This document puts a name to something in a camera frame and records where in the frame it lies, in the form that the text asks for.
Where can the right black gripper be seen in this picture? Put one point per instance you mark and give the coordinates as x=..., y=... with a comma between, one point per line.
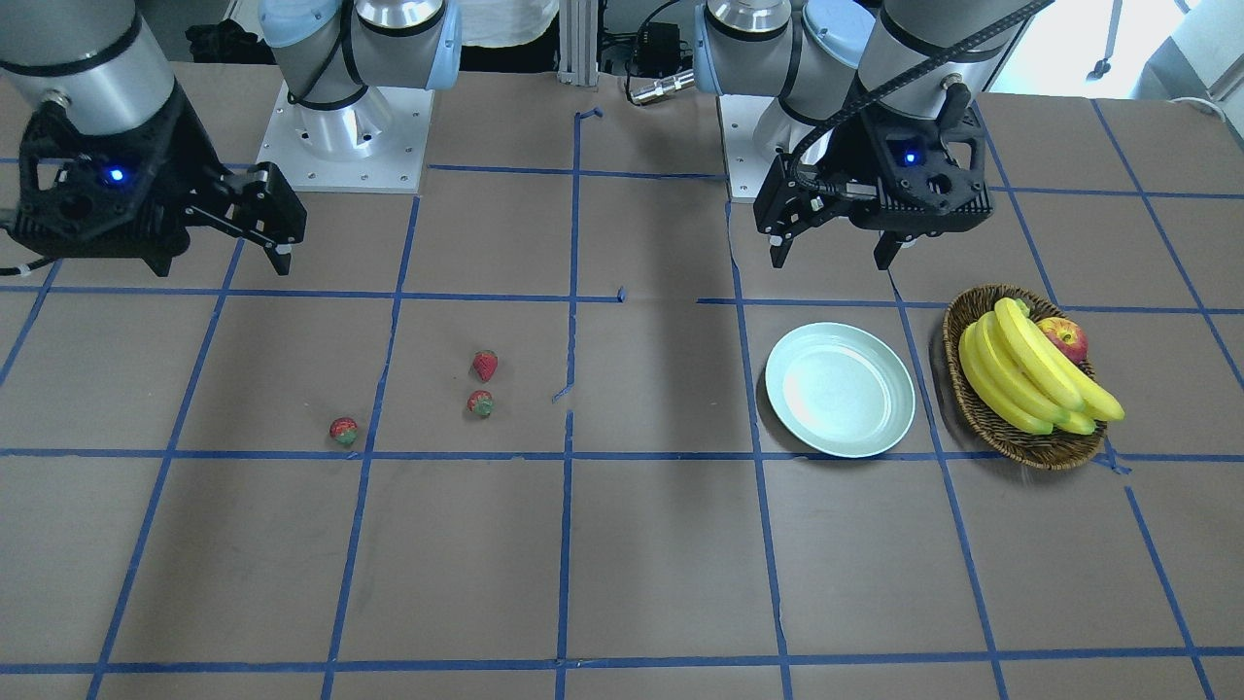
x=172, y=156

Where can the red apple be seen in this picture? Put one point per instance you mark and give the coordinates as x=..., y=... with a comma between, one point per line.
x=1066, y=336

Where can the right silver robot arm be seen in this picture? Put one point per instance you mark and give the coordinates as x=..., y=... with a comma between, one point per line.
x=103, y=58

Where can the strawberry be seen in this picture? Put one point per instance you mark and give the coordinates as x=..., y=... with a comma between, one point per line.
x=481, y=403
x=484, y=364
x=344, y=430

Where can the aluminium frame post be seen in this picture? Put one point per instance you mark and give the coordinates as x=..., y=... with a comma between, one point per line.
x=579, y=39

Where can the wicker basket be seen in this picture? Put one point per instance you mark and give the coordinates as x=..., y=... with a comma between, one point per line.
x=962, y=408

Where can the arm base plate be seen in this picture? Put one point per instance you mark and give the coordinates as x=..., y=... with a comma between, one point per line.
x=753, y=130
x=389, y=146

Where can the yellow banana bunch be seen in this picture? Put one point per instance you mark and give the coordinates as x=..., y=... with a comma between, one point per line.
x=1026, y=381

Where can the black power adapter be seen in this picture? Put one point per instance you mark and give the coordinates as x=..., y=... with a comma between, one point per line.
x=658, y=50

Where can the light green plate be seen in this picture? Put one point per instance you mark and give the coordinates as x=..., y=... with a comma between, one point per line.
x=840, y=390

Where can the silver cable connector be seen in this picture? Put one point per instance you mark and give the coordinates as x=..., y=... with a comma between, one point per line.
x=661, y=88

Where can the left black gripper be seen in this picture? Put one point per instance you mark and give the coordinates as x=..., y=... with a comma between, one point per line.
x=844, y=159

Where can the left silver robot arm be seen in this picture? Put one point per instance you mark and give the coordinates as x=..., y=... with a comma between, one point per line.
x=827, y=61

